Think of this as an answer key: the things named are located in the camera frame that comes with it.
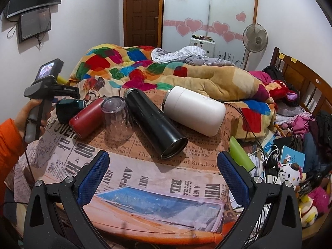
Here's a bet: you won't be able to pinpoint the white appliance with bottles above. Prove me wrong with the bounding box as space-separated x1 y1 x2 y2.
190 34 216 57

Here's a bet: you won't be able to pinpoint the green rectangular box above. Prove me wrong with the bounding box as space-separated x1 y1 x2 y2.
229 137 255 172

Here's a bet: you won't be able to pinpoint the yellow white plush toy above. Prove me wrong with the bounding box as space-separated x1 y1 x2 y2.
298 195 319 228

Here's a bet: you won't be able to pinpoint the white thermos bottle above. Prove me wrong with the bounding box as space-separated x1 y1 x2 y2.
161 86 226 137

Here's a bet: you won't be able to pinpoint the brown wooden door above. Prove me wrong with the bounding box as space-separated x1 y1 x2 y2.
123 0 163 47

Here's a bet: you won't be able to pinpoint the yellow foam bed rail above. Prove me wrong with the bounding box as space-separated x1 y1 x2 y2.
57 75 68 85

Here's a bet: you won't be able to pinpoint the newspaper print tablecloth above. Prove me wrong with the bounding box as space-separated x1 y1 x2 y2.
6 105 240 248

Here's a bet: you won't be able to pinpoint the left hand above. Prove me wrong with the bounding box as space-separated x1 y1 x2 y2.
14 99 55 139

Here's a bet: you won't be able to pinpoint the blue card box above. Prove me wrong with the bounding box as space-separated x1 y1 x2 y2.
280 146 306 169

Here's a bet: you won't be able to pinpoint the white cat plush toy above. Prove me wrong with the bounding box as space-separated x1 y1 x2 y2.
278 162 307 190

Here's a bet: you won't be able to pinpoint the red bottle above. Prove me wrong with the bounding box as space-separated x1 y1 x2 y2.
69 98 104 139

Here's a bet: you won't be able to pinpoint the colourful patchwork blanket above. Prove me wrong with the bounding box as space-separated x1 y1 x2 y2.
69 44 276 139

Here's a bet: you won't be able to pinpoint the frosted wardrobe with hearts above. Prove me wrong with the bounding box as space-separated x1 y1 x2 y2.
161 0 258 65

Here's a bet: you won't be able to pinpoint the standing electric fan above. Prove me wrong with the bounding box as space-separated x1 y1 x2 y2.
240 24 268 70

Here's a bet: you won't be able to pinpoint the clear glass cup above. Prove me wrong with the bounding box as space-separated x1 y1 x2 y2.
101 96 133 143

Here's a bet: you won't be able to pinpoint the grey striped clothes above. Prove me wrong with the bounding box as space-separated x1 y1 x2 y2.
151 46 235 67

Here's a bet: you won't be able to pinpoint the orange sleeve forearm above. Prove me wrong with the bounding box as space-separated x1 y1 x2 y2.
0 119 27 202

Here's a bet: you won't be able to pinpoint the black thermos bottle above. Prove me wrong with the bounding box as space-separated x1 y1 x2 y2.
124 88 188 160

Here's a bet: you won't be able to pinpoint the wooden bed headboard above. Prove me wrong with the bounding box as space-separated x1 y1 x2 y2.
270 47 331 115

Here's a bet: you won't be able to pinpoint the dark green cup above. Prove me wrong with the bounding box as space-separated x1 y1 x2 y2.
55 98 85 124

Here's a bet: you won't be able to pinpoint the small wall monitor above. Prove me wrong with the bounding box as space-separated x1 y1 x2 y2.
18 7 51 43

